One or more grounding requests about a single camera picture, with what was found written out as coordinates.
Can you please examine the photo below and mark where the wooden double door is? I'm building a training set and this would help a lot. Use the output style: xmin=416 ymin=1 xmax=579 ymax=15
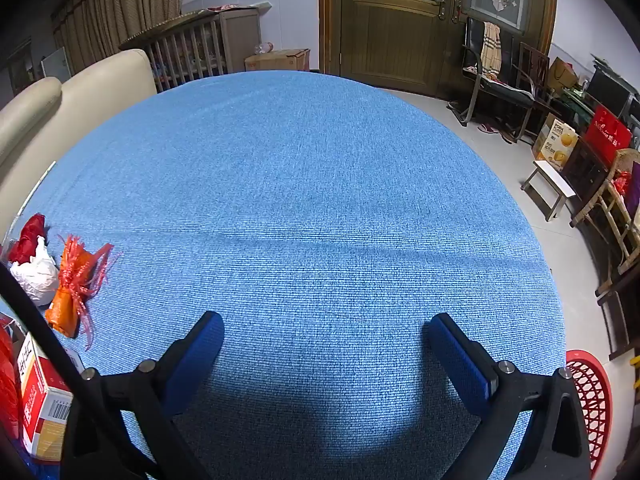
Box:
xmin=318 ymin=0 xmax=558 ymax=101

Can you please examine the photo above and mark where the black monitor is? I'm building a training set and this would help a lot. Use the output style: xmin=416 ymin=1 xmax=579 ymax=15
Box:
xmin=585 ymin=67 xmax=632 ymax=116

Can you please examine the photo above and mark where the red gift bag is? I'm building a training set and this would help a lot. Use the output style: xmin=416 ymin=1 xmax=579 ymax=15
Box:
xmin=584 ymin=105 xmax=633 ymax=168

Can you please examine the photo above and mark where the brown paper bag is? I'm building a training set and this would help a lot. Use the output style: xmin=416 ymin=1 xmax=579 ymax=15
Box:
xmin=547 ymin=57 xmax=578 ymax=91

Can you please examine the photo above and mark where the beige leather sofa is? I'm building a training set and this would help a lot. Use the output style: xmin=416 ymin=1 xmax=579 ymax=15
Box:
xmin=0 ymin=49 xmax=158 ymax=241

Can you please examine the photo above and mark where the checked scarf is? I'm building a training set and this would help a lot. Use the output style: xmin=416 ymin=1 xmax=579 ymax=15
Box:
xmin=479 ymin=21 xmax=502 ymax=78

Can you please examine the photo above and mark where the red plastic wrapper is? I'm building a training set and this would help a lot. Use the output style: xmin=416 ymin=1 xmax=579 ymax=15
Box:
xmin=7 ymin=213 xmax=48 ymax=264

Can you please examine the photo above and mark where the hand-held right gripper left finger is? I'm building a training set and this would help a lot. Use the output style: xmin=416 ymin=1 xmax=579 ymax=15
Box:
xmin=60 ymin=311 xmax=225 ymax=480

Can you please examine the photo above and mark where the dark wooden chair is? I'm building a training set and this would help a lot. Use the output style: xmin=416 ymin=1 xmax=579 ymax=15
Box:
xmin=517 ymin=42 xmax=551 ymax=111

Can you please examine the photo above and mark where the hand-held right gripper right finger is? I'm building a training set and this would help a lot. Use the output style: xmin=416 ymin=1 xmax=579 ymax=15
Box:
xmin=424 ymin=312 xmax=593 ymax=480

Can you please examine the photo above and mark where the red plastic basket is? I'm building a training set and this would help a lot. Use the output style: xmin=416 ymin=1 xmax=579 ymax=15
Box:
xmin=565 ymin=350 xmax=613 ymax=480

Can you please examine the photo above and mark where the black cable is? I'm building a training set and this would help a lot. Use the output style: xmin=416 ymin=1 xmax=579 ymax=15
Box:
xmin=0 ymin=262 xmax=87 ymax=381

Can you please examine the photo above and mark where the bamboo chair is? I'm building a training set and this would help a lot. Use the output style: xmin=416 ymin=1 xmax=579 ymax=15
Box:
xmin=570 ymin=149 xmax=640 ymax=296

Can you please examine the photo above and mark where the crumpled white paper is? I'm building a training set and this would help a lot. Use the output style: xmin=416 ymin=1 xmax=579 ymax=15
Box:
xmin=10 ymin=236 xmax=60 ymax=307

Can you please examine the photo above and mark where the yellow printed carton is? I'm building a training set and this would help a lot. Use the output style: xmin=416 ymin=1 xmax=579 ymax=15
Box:
xmin=531 ymin=112 xmax=581 ymax=171

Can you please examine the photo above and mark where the red white barcode box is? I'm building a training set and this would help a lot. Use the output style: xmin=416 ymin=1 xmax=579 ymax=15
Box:
xmin=17 ymin=332 xmax=76 ymax=461

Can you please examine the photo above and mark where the small wooden stool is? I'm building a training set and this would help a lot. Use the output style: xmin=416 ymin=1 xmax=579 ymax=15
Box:
xmin=521 ymin=160 xmax=577 ymax=222

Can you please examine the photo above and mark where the black metal chair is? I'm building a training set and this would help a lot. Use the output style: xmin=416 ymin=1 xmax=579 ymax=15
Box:
xmin=447 ymin=16 xmax=536 ymax=143

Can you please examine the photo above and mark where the brown striped curtain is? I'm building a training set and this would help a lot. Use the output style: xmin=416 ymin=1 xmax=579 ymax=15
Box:
xmin=50 ymin=0 xmax=191 ymax=78

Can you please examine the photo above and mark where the wooden crib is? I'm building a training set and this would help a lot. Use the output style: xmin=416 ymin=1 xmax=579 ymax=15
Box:
xmin=119 ymin=7 xmax=261 ymax=93

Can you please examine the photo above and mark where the blue tablecloth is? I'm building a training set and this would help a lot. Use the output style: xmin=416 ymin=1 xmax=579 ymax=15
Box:
xmin=0 ymin=70 xmax=568 ymax=480

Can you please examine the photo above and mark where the orange wrapper with red netting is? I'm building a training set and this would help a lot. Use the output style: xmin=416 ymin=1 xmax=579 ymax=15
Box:
xmin=45 ymin=234 xmax=121 ymax=351

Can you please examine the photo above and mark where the cardboard box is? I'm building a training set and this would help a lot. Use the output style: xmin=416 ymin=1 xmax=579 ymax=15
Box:
xmin=244 ymin=48 xmax=311 ymax=72

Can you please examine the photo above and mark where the white air conditioner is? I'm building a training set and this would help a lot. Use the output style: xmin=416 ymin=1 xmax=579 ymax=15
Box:
xmin=41 ymin=47 xmax=71 ymax=83

